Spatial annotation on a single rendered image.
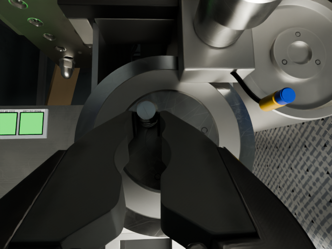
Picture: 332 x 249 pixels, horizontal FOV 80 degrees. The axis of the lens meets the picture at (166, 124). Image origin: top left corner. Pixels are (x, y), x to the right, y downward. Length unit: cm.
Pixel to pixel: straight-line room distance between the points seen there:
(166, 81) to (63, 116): 41
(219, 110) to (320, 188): 17
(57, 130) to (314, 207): 50
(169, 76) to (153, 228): 12
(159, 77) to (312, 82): 14
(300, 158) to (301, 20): 16
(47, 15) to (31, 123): 26
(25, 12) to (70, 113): 22
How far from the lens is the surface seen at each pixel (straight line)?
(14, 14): 45
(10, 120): 59
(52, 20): 44
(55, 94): 206
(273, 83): 20
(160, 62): 18
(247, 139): 18
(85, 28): 21
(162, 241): 61
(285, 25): 23
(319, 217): 30
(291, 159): 33
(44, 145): 55
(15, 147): 59
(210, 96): 16
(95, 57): 19
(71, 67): 56
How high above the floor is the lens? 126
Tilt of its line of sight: 8 degrees down
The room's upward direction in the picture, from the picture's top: 179 degrees clockwise
